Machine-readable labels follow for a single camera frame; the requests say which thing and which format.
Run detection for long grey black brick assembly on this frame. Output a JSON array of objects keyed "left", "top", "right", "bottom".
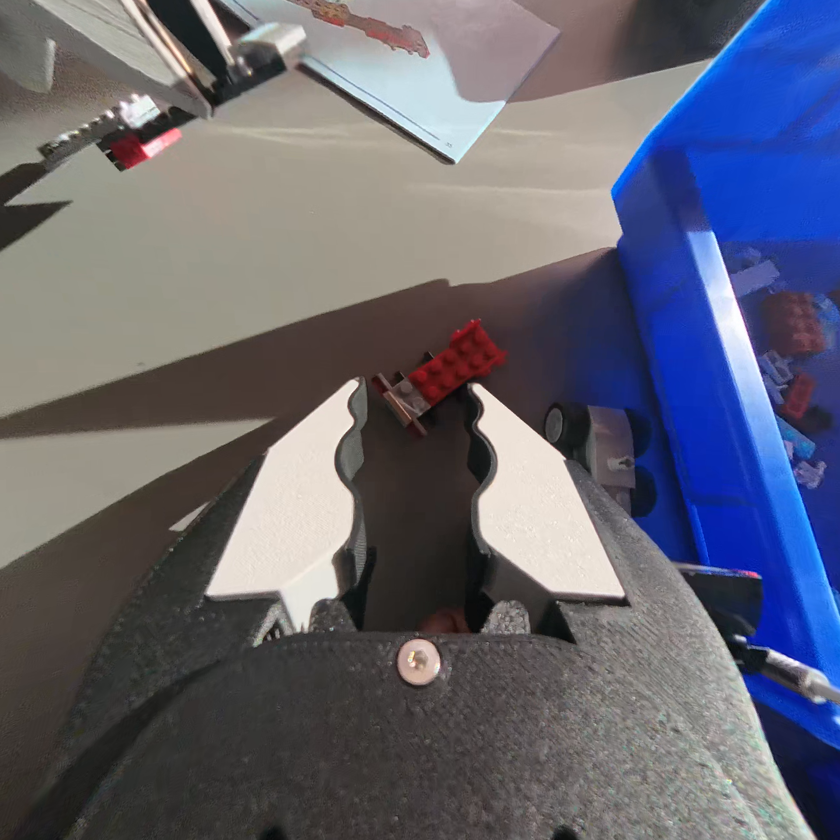
[{"left": 38, "top": 23, "right": 307, "bottom": 173}]

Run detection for person's right hand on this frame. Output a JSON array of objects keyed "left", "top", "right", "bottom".
[{"left": 420, "top": 607, "right": 471, "bottom": 635}]

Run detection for light blue instruction booklet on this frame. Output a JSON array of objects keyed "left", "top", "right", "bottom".
[{"left": 220, "top": 0, "right": 563, "bottom": 165}]

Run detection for blue plastic bin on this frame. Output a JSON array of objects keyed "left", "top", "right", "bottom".
[{"left": 610, "top": 0, "right": 840, "bottom": 752}]

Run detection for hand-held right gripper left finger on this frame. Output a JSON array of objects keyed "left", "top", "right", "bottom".
[{"left": 205, "top": 376, "right": 378, "bottom": 631}]

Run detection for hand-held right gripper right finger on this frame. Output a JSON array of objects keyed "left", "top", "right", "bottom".
[{"left": 465, "top": 383, "right": 629, "bottom": 635}]

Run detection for toy brick truck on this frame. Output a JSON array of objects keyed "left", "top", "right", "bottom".
[{"left": 543, "top": 400, "right": 658, "bottom": 521}]

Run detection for small red brick assembly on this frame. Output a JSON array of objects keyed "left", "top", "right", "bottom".
[{"left": 371, "top": 319, "right": 508, "bottom": 438}]

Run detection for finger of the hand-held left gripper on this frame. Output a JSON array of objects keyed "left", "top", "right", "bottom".
[
  {"left": 192, "top": 0, "right": 240, "bottom": 70},
  {"left": 0, "top": 0, "right": 215, "bottom": 121}
]

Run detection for braided metal cable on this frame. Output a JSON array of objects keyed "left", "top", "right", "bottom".
[{"left": 728, "top": 633, "right": 840, "bottom": 706}]

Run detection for pile of loose bricks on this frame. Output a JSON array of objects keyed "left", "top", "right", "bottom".
[{"left": 725, "top": 248, "right": 840, "bottom": 492}]

